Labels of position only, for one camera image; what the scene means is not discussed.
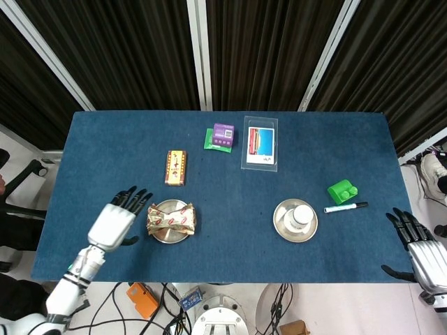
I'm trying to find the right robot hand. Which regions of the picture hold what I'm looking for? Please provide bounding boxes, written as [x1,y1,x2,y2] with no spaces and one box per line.
[380,207,447,301]

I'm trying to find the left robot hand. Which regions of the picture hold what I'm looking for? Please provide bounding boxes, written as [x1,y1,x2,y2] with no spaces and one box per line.
[86,186,154,253]

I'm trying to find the snack wrapper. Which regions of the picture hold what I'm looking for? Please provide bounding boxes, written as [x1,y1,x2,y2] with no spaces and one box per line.
[146,201,197,237]

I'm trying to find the white paper cup blue band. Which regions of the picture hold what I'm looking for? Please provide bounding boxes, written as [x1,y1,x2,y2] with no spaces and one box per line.
[284,204,312,235]

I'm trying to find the round white robot base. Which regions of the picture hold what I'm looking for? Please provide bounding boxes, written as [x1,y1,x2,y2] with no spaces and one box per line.
[191,295,249,335]

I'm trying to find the round stainless steel plate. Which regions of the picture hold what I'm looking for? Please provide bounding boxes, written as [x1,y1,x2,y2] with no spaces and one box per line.
[149,199,195,244]
[272,198,319,243]

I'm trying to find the orange box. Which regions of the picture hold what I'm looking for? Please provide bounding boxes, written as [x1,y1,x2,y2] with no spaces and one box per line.
[126,282,160,319]

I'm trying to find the red yellow cardboard box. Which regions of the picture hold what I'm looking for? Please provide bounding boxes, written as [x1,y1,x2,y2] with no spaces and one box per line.
[164,150,189,187]

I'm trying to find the white sneaker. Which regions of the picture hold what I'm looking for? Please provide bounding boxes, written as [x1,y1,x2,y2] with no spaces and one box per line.
[420,153,447,200]

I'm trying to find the black office chair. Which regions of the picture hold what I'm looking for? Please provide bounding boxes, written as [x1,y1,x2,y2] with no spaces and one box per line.
[5,158,48,219]

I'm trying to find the white green marker pen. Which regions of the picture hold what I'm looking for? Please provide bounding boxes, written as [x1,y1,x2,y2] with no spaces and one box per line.
[323,201,369,214]

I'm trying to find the blue white small carton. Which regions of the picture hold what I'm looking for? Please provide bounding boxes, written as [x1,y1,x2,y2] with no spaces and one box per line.
[178,286,205,311]

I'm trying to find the green plastic case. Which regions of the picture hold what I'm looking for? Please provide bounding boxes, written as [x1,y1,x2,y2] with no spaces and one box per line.
[327,179,359,205]

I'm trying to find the green flat packet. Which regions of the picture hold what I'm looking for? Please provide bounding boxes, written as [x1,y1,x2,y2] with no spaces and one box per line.
[203,128,233,154]

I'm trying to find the blue table cloth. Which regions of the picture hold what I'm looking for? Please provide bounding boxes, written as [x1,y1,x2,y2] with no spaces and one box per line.
[30,110,431,284]

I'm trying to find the small purple box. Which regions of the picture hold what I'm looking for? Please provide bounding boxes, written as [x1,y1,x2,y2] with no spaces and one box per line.
[212,122,235,147]

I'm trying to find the dark pleated curtain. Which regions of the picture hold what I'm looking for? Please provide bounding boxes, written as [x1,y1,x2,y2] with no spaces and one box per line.
[204,0,352,112]
[0,10,83,151]
[309,0,447,156]
[15,0,200,112]

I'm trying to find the brown cardboard box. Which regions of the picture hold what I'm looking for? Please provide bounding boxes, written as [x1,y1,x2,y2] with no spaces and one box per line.
[279,320,312,335]

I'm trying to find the photo postcard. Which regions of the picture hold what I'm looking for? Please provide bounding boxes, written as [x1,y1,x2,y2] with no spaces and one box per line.
[246,127,277,165]

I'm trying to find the black cable bundle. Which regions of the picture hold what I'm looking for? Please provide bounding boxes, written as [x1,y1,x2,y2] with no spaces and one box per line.
[263,283,294,335]

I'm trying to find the white frame post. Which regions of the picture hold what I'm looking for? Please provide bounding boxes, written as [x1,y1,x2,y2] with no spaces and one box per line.
[298,0,366,112]
[0,0,96,112]
[186,0,213,112]

